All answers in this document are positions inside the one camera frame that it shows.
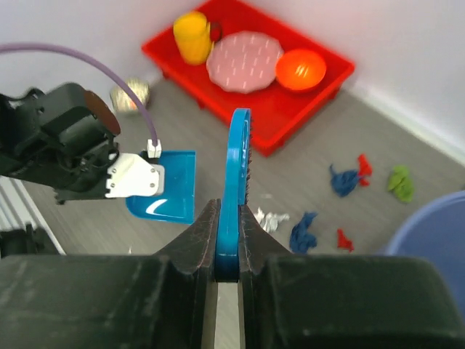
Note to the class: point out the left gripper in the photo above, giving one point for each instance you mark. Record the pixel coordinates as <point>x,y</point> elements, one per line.
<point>78,131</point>

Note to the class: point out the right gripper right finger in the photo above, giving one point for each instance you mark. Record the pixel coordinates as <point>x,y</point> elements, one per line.
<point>289,300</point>

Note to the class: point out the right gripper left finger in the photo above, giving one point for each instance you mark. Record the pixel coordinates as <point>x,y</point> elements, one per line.
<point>164,300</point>

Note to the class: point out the blue dustpan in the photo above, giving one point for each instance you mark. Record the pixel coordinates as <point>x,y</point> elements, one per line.
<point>177,201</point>

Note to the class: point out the blue hand brush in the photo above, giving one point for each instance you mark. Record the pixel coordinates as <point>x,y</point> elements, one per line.
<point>226,263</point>

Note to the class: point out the blue plastic bucket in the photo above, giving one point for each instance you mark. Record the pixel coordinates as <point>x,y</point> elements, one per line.
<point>436,233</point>

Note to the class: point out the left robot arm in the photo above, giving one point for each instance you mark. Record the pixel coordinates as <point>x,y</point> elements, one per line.
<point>19,134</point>

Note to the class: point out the blue paper scrap middle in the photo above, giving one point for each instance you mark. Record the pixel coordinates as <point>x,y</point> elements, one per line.
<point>300,239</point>

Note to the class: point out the blue paper scrap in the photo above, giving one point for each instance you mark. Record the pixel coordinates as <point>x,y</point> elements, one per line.
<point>300,239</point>
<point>343,183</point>

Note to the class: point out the small red paper scrap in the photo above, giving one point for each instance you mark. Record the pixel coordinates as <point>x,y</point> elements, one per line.
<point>343,242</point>

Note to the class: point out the small white paper scrap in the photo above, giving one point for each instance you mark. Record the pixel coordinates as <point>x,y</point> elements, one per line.
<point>269,222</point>

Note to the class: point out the blue paper scrap upper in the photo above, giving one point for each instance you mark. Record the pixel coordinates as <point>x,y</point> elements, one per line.
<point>343,183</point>

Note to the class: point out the green paper scrap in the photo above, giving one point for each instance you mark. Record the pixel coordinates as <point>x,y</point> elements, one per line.
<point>400,183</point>

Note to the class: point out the yellow mug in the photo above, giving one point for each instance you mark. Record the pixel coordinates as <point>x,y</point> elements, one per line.
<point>195,37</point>

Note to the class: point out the red plastic tray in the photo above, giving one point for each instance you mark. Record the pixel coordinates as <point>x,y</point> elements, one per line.
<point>277,113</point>

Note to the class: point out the pink polka dot plate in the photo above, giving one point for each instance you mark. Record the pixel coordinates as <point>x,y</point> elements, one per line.
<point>244,62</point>

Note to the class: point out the orange bowl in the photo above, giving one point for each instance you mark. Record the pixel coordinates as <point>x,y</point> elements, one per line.
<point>300,69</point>

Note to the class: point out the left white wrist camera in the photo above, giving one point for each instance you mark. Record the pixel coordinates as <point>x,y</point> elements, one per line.
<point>131,175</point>

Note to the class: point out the aluminium front rail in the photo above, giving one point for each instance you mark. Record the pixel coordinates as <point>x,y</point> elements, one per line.
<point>18,209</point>

